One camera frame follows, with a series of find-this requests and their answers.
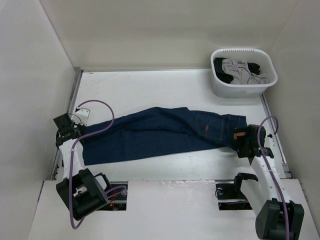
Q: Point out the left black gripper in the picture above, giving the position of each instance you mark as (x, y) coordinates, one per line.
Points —
(81, 126)

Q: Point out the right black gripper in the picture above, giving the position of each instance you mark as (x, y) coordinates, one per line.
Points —
(240, 149)

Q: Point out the dark blue jeans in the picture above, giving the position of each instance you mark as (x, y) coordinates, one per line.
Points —
(157, 132)

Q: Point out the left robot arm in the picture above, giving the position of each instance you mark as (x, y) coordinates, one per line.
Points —
(82, 192)

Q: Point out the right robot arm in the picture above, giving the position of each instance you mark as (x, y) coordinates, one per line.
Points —
(278, 217)

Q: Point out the white plastic basket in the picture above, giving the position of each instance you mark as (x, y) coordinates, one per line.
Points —
(252, 55)

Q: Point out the grey garment in basket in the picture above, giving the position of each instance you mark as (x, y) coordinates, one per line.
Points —
(242, 73)

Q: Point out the black garment in basket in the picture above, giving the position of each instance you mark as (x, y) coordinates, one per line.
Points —
(217, 62)

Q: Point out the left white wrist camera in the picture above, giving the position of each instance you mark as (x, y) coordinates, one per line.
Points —
(83, 114)

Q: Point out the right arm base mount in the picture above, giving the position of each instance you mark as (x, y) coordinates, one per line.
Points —
(229, 198)

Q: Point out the left aluminium table rail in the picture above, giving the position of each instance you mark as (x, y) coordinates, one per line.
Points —
(70, 94)

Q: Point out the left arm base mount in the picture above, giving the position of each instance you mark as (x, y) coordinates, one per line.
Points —
(119, 201)

